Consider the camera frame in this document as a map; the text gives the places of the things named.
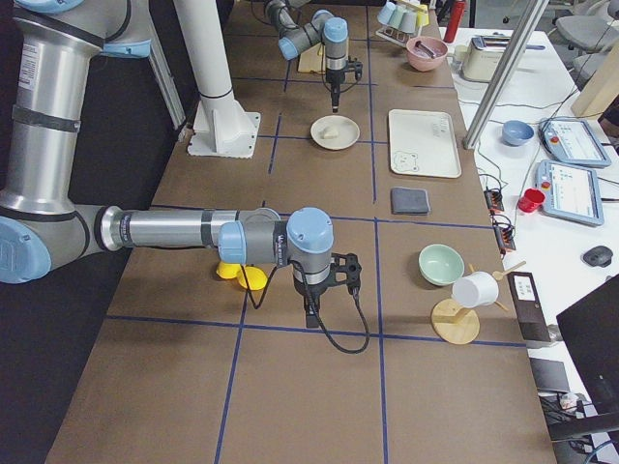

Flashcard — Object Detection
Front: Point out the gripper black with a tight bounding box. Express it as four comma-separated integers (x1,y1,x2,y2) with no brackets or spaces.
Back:
325,69,345,113
293,278,332,328

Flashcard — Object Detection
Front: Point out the white bun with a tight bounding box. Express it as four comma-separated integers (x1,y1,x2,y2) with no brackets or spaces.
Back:
321,126,339,140

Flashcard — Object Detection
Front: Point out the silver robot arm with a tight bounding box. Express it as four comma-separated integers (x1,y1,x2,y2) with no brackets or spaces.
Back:
1,1,233,330
264,1,363,113

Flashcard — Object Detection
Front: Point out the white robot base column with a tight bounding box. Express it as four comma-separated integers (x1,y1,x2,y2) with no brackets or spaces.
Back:
174,0,261,159

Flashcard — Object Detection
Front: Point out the cream rectangular tray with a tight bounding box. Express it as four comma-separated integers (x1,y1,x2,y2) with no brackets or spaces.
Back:
388,109,461,179

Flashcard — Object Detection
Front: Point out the wooden cutting board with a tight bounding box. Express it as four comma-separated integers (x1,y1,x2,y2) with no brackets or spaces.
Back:
297,43,325,74

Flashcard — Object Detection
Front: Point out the yellow lemon front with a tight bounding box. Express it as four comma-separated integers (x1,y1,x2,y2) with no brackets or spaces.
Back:
236,266,268,291

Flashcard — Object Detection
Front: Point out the yellow lemon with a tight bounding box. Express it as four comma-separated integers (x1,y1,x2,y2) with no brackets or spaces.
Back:
236,266,268,291
216,261,241,280

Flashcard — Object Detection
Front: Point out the round cream plate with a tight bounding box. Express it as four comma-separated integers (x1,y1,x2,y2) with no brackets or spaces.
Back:
310,114,360,151

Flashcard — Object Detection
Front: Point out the yellow lemon back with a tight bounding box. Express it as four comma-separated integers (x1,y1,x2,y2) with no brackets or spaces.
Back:
216,261,241,280

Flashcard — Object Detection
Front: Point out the rack of pastel cups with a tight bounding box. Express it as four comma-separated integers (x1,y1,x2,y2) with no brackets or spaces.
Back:
375,0,429,46

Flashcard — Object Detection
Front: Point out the pink bowl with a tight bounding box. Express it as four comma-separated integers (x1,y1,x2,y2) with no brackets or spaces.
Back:
406,36,448,72

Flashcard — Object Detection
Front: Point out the dark grey folded cloth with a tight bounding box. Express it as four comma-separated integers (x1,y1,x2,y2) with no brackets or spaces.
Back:
390,187,431,216

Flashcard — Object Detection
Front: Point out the mint green bowl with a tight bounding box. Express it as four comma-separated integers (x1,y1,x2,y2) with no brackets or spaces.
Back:
418,244,464,286

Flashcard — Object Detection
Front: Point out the red bottle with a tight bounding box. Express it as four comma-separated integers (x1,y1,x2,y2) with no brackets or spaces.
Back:
443,0,466,44

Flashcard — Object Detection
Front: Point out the wooden mug stand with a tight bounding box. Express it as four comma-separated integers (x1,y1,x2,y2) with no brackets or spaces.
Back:
431,261,526,345

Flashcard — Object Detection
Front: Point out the cream toaster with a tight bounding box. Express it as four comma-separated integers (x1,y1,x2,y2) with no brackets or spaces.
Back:
460,35,510,83

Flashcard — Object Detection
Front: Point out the white mug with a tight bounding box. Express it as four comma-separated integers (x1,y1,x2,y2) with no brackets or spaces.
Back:
452,272,499,308

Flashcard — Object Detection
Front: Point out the blue bowl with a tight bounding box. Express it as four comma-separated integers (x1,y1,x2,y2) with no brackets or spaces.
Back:
501,120,535,147

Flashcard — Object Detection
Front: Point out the black box with label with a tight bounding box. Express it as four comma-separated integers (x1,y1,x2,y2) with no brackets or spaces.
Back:
507,272,555,349

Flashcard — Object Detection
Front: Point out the red cup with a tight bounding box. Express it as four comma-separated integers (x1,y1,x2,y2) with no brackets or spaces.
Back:
517,188,545,213

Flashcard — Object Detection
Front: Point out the upper teach pendant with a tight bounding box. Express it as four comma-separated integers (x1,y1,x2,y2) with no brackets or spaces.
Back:
539,117,611,168

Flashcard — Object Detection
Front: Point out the teach pendant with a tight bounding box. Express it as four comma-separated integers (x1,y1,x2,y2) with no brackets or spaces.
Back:
539,117,611,168
535,159,604,226

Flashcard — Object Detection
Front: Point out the lower teach pendant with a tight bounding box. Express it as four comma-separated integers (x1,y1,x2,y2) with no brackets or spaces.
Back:
535,159,604,226

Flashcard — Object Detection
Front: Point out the grey office chair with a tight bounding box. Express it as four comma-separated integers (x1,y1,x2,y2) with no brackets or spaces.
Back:
556,1,618,86

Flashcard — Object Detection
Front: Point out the black monitor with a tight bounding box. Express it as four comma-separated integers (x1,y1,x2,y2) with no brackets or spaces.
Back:
548,276,618,441

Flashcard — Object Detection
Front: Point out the black computer mouse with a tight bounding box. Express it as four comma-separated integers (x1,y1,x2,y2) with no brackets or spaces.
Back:
582,246,613,268

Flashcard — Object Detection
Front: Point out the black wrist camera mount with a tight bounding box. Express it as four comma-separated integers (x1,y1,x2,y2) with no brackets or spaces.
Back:
330,252,362,297

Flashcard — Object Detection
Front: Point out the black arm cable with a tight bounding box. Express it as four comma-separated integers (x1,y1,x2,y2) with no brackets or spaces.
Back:
244,258,371,354

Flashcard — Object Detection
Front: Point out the aluminium frame post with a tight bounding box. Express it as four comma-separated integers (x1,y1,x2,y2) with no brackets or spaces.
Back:
463,0,549,150

